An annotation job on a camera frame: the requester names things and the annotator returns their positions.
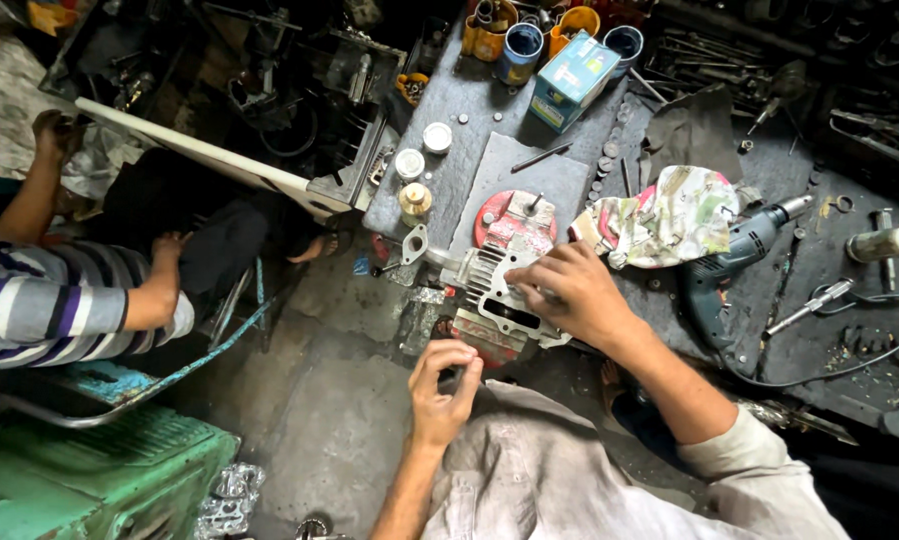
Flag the finned metal engine cylinder head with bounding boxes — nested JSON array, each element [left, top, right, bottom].
[[400, 223, 574, 351]]

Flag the white round lid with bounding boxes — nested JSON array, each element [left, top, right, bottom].
[[394, 147, 426, 182], [422, 121, 454, 156]]

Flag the white wooden plank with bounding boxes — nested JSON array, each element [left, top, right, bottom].
[[74, 96, 349, 220]]

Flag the small yellow cup with bolts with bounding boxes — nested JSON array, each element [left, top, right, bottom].
[[396, 71, 430, 107]]

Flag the dark handled screwdriver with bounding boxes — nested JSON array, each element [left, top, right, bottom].
[[745, 60, 808, 138]]

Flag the beige shirt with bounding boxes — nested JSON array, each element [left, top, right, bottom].
[[419, 378, 851, 540]]

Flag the yellow can with tools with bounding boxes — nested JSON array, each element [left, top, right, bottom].
[[460, 0, 521, 63]]

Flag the printed floral cloth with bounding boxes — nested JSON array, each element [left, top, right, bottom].
[[569, 165, 743, 271]]

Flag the teal cardboard box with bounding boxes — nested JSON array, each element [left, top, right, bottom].
[[528, 30, 623, 135]]

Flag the long silver metal part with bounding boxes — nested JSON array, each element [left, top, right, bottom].
[[734, 397, 860, 448]]

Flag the shiny silver metal castings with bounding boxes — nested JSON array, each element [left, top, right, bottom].
[[194, 462, 267, 540]]

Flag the silver metal hand tool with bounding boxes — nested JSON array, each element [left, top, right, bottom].
[[763, 277, 856, 339]]

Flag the brass round container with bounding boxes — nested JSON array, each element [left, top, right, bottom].
[[398, 182, 433, 229]]

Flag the cluttered dark tool shelf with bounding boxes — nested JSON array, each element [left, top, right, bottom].
[[787, 0, 899, 177]]

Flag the person's right hand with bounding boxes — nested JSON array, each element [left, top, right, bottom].
[[504, 241, 639, 351]]

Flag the teal metal stool frame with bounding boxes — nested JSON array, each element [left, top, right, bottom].
[[0, 257, 285, 430]]

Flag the person's left hand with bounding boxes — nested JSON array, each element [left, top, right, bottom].
[[408, 339, 485, 451]]

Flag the blue tin can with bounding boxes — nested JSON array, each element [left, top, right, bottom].
[[494, 22, 545, 87]]

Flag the dark grey rag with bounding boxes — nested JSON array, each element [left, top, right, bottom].
[[639, 82, 744, 186]]

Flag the thin dark metal rod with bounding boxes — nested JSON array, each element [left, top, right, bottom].
[[511, 142, 574, 174]]

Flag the black drill cable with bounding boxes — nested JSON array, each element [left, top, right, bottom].
[[719, 315, 899, 391]]

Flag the teal electric drill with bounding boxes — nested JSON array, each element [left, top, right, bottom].
[[680, 195, 815, 351]]

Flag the heap of engine parts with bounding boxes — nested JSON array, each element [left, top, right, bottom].
[[40, 0, 409, 211]]

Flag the row of small metal discs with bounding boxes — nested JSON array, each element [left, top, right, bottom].
[[584, 90, 638, 220]]

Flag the tray of wrenches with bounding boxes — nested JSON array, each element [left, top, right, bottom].
[[640, 26, 788, 117]]

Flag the grey-blue tin can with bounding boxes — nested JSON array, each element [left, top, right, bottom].
[[603, 24, 645, 81]]

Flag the green metal machine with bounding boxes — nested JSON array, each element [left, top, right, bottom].
[[0, 405, 242, 540]]

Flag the grey steel plate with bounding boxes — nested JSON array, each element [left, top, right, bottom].
[[448, 131, 593, 260]]

